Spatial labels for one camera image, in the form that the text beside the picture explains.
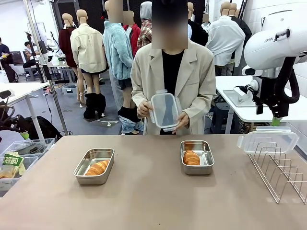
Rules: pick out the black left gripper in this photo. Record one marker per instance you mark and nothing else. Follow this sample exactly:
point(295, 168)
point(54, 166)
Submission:
point(12, 124)

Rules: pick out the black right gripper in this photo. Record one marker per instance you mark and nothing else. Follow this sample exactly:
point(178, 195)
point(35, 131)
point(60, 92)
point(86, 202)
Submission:
point(271, 95)

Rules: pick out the steel rectangular container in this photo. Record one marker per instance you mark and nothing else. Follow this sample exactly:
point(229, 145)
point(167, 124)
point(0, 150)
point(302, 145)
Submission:
point(91, 179)
point(197, 170)

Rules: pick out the clear plastic clip lid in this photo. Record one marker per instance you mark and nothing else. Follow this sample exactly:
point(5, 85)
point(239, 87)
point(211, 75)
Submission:
point(165, 107)
point(268, 141)

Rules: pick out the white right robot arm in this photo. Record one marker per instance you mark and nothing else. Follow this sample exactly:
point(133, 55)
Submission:
point(268, 52)

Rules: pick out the person's right forearm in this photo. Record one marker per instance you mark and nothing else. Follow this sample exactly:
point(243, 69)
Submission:
point(139, 98)

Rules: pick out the person's left forearm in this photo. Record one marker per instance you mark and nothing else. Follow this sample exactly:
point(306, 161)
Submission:
point(199, 105)

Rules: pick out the person's left hand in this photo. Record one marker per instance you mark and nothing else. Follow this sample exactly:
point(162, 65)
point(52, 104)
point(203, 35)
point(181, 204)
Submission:
point(182, 121)

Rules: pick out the person's right hand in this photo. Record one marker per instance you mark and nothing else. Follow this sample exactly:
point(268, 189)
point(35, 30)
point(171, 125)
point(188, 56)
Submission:
point(144, 110)

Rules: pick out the clear plastic bags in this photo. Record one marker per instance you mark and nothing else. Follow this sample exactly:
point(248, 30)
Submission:
point(31, 148)

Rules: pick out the black bag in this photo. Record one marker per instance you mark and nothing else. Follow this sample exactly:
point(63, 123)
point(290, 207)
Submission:
point(45, 129)

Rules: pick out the clear plastic storage bin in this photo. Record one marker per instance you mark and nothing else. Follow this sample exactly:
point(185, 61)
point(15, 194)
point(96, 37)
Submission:
point(31, 163)
point(48, 142)

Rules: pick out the green snack package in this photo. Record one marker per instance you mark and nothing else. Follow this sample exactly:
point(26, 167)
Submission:
point(10, 161)

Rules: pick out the black office chair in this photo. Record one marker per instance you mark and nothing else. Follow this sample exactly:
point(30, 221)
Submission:
point(4, 94)

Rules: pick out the white side table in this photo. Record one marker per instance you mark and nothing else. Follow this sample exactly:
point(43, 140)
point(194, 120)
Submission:
point(19, 88)

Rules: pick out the slanted silver metal pole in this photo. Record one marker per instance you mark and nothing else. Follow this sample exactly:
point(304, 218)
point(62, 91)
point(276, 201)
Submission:
point(53, 90)

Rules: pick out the white cabinet box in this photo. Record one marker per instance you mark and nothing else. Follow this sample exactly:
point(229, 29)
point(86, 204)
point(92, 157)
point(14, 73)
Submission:
point(3, 76)

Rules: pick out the grey floor crate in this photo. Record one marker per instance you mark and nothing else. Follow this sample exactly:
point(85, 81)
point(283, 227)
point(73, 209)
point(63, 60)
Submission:
point(69, 89)

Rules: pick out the grey stool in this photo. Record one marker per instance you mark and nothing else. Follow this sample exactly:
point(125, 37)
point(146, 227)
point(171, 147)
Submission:
point(31, 70)

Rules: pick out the golden croissant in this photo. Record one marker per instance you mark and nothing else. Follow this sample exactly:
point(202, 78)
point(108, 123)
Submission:
point(97, 168)
point(191, 158)

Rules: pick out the cluttered grey work table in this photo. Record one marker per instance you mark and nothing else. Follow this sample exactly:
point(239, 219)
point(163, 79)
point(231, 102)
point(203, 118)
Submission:
point(60, 64)

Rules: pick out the seated person in background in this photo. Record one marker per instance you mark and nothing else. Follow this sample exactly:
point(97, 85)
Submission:
point(30, 54)

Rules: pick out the person in beige coat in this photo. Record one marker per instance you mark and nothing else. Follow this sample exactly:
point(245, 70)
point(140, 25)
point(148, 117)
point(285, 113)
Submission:
point(196, 72)

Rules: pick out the flat mannequin stand base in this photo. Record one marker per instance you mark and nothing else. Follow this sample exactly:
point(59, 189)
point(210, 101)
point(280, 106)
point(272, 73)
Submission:
point(109, 123)

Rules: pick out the mannequin in white shirt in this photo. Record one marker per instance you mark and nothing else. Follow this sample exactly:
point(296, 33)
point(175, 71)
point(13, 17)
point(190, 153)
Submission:
point(225, 40)

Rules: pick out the person in black shirt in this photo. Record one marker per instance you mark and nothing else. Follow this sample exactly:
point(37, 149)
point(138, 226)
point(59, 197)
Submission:
point(4, 51)

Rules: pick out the mannequin in black jacket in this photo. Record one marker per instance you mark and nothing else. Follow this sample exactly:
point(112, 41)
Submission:
point(247, 31)

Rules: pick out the black box on stand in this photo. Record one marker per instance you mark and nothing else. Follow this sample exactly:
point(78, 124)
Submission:
point(42, 46)

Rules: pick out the mannequin in maroon top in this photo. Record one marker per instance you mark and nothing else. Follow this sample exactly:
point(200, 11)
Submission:
point(66, 45)

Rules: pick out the blue denim garment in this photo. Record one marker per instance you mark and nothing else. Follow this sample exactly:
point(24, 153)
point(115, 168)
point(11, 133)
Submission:
point(129, 128)

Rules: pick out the black trousers bundle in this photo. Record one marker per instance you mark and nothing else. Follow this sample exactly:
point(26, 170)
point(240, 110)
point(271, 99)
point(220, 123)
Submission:
point(128, 113)

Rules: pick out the mannequin in black garment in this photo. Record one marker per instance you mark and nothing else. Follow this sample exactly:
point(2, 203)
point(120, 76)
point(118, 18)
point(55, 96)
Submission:
point(199, 33)

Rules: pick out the mannequin in cream jacket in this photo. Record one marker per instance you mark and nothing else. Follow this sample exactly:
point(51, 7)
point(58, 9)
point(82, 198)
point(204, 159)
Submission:
point(88, 48)

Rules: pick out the mannequin in light blue shirt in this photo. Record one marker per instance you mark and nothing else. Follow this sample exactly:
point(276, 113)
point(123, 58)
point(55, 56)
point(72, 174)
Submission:
point(189, 31)

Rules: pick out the mannequin in blue fleece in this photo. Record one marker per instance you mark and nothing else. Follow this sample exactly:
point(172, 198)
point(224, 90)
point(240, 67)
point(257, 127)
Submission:
point(117, 52)

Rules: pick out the mannequin in plaid shirt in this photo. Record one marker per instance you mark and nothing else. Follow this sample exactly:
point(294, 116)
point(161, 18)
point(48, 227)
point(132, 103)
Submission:
point(144, 36)

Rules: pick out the mannequin in red jacket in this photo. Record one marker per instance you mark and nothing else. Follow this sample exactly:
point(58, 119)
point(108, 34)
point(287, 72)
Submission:
point(135, 36)

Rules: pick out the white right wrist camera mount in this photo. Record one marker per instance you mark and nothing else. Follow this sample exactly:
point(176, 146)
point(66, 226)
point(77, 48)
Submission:
point(239, 91)

